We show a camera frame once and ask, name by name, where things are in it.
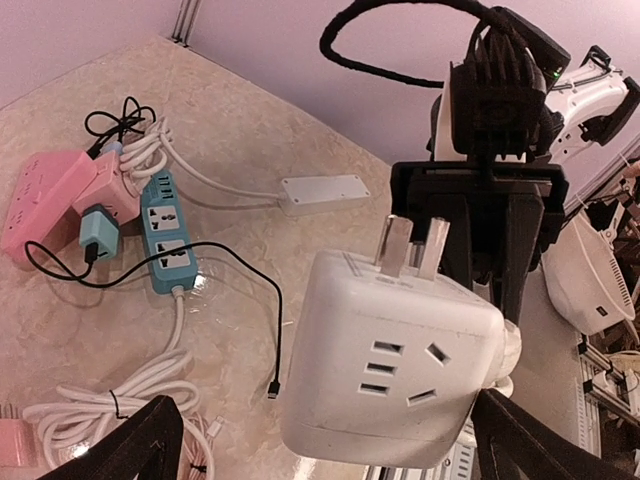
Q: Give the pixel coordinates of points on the white plastic basket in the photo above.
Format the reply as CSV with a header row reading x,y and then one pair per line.
x,y
584,281

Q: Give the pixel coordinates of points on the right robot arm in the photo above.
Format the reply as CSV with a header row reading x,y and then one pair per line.
x,y
595,100

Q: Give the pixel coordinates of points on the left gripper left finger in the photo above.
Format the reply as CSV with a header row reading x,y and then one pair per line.
x,y
146,446

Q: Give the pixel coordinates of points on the white power strip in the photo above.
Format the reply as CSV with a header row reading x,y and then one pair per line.
x,y
322,194

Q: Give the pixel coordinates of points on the light blue usb charger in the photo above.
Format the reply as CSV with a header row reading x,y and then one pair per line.
x,y
113,149

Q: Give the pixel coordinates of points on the right aluminium frame post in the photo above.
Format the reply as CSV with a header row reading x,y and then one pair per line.
x,y
185,21

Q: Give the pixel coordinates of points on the white multi socket adapter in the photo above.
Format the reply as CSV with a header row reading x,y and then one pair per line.
x,y
388,360

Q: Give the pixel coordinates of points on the pink cube socket adapter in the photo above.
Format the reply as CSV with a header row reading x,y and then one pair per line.
x,y
111,189

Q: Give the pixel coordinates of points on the teal socket cube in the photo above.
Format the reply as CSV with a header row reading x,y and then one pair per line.
x,y
165,229

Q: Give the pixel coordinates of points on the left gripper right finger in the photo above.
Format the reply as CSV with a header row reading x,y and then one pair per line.
x,y
512,444

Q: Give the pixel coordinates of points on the pink power strip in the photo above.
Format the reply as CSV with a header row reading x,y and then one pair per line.
x,y
47,186

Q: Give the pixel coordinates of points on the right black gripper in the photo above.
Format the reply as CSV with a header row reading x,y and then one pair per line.
x,y
501,218

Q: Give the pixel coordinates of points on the teal charger cube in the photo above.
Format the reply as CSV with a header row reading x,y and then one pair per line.
x,y
99,232

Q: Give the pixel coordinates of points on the pink plug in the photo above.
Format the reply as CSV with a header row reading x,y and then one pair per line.
x,y
18,448

